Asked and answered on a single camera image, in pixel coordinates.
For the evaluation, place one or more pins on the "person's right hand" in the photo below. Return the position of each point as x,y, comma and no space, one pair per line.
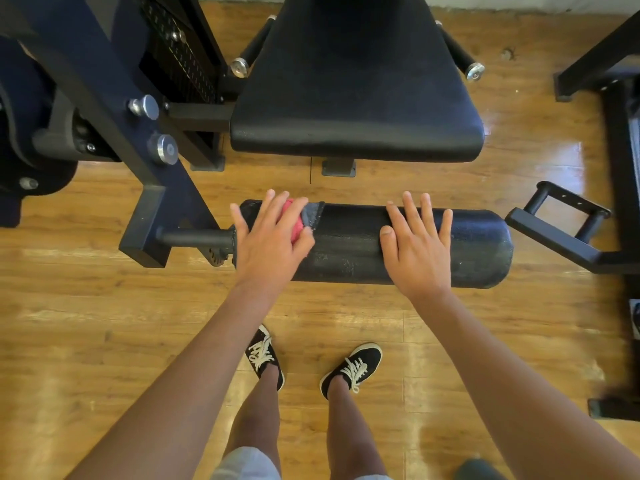
418,260

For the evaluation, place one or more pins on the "person's left hand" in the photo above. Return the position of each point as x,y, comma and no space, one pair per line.
265,255

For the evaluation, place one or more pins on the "pink cleaning cloth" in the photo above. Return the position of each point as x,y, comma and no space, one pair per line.
297,217

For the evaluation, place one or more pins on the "person's right forearm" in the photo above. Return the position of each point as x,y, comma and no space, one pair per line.
530,405

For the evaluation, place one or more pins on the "person's left forearm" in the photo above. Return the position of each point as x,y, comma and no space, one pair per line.
170,405

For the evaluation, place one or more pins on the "person's left black shoe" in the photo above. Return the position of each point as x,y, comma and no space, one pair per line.
263,355

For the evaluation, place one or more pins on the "person's black shoe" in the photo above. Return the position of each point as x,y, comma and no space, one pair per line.
352,370
263,355

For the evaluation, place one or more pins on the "person's right black shoe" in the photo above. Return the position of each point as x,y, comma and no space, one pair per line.
352,370

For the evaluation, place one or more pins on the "person's left leg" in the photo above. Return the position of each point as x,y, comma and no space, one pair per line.
258,415

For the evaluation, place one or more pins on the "person's leg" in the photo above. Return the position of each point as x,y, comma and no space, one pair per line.
355,435
258,415

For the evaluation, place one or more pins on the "person's right leg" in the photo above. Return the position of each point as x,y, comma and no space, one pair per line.
355,435

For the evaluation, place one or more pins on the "person's white shorts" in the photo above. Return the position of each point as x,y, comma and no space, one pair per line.
245,465

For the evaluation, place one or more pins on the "dark green plastic bucket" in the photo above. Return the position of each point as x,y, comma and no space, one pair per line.
480,470

